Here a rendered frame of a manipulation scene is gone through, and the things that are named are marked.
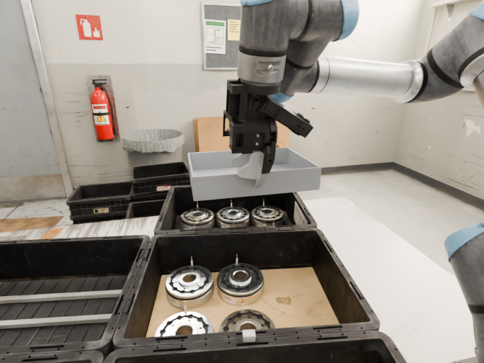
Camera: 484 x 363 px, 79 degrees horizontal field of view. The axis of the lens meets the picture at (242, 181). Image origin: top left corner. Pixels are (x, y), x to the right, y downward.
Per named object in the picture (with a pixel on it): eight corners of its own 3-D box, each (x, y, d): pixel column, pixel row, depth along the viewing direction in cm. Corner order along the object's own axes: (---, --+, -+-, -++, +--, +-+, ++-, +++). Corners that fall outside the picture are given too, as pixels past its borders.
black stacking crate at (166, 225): (288, 214, 104) (289, 184, 100) (314, 266, 76) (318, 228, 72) (173, 218, 101) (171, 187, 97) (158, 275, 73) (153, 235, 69)
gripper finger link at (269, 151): (255, 166, 58) (258, 124, 53) (263, 165, 58) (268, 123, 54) (263, 178, 54) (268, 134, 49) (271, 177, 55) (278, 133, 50)
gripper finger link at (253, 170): (233, 189, 59) (235, 147, 54) (261, 186, 61) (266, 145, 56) (238, 197, 57) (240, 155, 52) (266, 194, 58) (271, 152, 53)
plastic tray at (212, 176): (287, 164, 82) (287, 147, 81) (319, 189, 64) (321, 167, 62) (189, 171, 77) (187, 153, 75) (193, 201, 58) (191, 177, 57)
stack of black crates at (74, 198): (140, 220, 236) (135, 181, 224) (137, 240, 209) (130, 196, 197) (86, 226, 228) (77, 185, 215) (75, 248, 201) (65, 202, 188)
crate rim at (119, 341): (318, 235, 73) (319, 227, 72) (382, 340, 45) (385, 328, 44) (153, 243, 69) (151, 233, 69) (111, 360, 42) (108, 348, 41)
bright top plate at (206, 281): (213, 266, 69) (213, 263, 69) (212, 297, 60) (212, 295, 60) (170, 268, 69) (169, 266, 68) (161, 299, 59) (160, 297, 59)
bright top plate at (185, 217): (212, 208, 97) (212, 207, 97) (214, 223, 88) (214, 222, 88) (181, 210, 96) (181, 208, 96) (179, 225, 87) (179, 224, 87)
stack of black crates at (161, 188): (191, 213, 248) (188, 160, 231) (195, 233, 217) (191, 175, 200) (139, 219, 238) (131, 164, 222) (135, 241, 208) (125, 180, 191)
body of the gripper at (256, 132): (222, 138, 57) (224, 73, 50) (263, 135, 59) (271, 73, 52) (232, 158, 51) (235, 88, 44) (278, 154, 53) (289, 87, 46)
